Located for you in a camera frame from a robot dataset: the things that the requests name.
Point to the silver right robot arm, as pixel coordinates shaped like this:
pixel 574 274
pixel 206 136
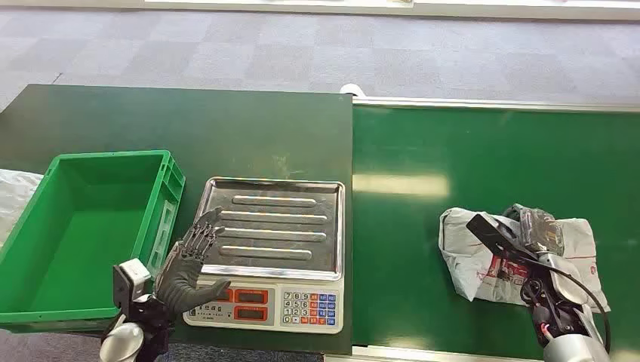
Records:
pixel 575 350

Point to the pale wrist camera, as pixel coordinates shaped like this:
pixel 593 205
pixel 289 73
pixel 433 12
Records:
pixel 495 237
pixel 131 280

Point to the silver conveyor frame rail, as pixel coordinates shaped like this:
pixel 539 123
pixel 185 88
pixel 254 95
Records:
pixel 500 104
pixel 400 354

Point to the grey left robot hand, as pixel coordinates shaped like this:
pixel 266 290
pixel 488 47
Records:
pixel 182 282

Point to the green plastic crate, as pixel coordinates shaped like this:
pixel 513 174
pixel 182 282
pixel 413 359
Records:
pixel 85 235

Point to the white electronic scale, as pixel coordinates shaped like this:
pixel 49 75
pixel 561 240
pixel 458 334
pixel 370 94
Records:
pixel 262 305

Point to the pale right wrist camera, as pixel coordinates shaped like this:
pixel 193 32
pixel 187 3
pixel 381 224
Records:
pixel 495 237

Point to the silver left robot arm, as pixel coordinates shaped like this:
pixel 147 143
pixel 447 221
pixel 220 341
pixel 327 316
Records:
pixel 122 342

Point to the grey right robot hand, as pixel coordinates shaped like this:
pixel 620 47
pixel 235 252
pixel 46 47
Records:
pixel 542 232

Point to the grey mailer bag red print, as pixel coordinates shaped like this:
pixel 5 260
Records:
pixel 467 255

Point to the white conveyor roller end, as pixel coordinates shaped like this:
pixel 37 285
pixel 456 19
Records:
pixel 352 90

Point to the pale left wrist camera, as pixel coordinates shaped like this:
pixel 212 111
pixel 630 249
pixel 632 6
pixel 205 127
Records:
pixel 131 280

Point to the white plastic bag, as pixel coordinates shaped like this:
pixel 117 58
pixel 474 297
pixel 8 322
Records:
pixel 15 200

